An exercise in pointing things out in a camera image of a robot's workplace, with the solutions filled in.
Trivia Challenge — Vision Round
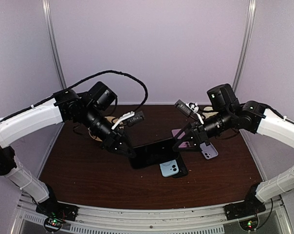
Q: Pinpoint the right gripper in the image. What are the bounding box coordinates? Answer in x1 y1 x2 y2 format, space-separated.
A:
172 108 234 153

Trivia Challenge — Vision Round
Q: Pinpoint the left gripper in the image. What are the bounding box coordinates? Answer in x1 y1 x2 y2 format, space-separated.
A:
81 105 137 157

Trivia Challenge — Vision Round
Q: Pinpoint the pink phone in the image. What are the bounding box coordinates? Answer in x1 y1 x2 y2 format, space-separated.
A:
171 129 192 149

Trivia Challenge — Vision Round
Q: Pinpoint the lavender phone case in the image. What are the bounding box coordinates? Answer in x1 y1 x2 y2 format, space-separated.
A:
200 143 219 160

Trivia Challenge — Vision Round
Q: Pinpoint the black cased phone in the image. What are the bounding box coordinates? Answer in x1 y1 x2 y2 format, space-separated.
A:
129 137 180 170

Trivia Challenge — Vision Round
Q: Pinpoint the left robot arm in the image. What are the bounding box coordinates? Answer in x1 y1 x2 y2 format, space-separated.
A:
0 81 136 216

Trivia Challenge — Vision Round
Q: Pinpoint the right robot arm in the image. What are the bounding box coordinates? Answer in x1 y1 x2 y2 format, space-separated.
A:
172 83 294 215

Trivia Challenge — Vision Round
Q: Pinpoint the black phone under blue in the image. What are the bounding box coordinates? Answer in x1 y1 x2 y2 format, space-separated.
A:
172 156 188 178

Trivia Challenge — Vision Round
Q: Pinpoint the light blue cased phone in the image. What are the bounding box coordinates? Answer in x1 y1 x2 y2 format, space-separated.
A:
159 160 179 177

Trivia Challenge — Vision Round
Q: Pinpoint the beige saucer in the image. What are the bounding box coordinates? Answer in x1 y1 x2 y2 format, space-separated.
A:
88 116 119 142

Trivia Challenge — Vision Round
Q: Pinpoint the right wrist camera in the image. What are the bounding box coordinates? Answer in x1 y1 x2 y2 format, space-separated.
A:
174 99 204 124

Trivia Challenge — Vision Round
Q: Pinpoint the aluminium front rail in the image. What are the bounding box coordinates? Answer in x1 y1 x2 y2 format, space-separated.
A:
15 198 291 234

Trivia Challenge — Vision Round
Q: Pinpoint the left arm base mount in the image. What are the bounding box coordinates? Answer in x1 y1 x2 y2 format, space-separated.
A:
32 185 78 234

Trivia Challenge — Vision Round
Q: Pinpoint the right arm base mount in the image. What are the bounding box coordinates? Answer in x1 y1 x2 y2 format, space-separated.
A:
224 183 274 233

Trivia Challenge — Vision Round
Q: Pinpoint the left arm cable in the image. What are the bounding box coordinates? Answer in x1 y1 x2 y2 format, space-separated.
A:
0 70 149 122

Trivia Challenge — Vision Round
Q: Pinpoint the right aluminium post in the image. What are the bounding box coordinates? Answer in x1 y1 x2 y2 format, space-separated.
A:
233 0 257 92

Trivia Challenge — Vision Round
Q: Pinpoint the aluminium post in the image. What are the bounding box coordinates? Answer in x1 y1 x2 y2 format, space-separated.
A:
42 0 67 89
233 0 257 92

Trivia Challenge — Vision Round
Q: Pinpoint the left aluminium post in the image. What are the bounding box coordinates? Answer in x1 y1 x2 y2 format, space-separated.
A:
42 0 67 89

